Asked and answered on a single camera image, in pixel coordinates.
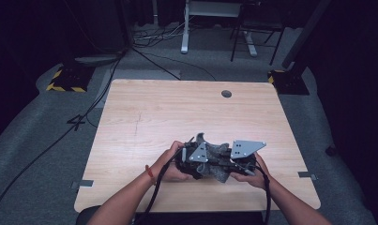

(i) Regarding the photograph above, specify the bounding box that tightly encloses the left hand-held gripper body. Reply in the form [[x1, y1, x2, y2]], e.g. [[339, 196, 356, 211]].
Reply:
[[174, 141, 209, 176]]

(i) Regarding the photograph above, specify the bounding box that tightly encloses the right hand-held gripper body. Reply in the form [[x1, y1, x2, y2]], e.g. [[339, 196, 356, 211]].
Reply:
[[230, 141, 267, 174]]

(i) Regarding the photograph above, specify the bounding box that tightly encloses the grey cloth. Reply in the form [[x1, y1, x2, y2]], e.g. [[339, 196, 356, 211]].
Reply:
[[194, 132, 239, 185]]

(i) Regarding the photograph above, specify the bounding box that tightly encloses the person's right hand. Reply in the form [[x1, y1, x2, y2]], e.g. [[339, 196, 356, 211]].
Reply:
[[230, 152, 272, 191]]

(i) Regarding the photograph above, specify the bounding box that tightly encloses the person's left hand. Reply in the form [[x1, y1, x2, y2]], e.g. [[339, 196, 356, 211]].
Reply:
[[150, 140, 194, 183]]

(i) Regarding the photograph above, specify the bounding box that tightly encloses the person's dark clothing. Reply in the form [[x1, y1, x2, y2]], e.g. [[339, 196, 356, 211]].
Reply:
[[131, 211, 266, 225]]

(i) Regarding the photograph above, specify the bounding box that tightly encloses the grey tape strip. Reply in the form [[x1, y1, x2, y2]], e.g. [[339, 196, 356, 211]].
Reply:
[[296, 171, 319, 182], [70, 179, 95, 190]]

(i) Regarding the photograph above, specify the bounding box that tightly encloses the black yellow striped stand base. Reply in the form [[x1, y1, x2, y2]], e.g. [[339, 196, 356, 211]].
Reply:
[[46, 64, 96, 94], [267, 68, 310, 96]]

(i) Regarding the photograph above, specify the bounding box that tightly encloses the small black floor object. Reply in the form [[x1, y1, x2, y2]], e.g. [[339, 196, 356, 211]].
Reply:
[[325, 144, 338, 158]]

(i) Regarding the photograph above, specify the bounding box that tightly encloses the person's dark knee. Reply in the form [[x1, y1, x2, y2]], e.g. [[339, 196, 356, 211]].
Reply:
[[75, 204, 102, 225]]

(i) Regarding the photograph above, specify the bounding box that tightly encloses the black chair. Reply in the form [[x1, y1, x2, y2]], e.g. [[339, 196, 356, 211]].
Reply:
[[229, 0, 286, 67]]

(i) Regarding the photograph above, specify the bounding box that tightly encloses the slanted dark metal pole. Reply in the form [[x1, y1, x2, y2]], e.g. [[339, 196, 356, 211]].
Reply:
[[281, 0, 332, 70]]

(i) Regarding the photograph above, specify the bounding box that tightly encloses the flat grey stand foot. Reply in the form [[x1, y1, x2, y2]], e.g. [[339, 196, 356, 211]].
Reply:
[[74, 53, 124, 66]]

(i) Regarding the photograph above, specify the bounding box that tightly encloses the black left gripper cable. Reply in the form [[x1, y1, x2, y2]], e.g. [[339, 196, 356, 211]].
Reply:
[[142, 145, 187, 225]]

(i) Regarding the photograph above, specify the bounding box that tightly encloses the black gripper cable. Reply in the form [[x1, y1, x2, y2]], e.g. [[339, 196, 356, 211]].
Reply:
[[248, 161, 272, 225], [142, 145, 187, 225]]

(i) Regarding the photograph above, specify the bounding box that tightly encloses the red bracelet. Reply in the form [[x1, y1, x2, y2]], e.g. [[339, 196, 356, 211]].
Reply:
[[144, 164, 157, 187]]

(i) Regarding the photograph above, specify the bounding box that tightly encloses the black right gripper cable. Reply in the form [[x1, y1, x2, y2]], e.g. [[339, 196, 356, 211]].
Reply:
[[248, 161, 272, 225]]

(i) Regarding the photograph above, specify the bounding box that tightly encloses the thin black floor cable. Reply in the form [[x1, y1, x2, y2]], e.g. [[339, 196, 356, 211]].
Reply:
[[131, 46, 218, 83]]

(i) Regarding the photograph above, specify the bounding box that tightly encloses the white desk frame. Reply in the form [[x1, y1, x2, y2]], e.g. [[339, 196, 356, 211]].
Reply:
[[180, 0, 259, 58]]

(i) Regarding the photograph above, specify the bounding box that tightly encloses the bundle of floor cables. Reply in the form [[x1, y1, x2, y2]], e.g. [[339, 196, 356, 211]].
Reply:
[[132, 17, 191, 49]]

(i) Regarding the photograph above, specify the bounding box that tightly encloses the long black floor cable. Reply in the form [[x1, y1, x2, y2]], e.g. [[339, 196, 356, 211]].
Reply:
[[0, 46, 129, 223]]

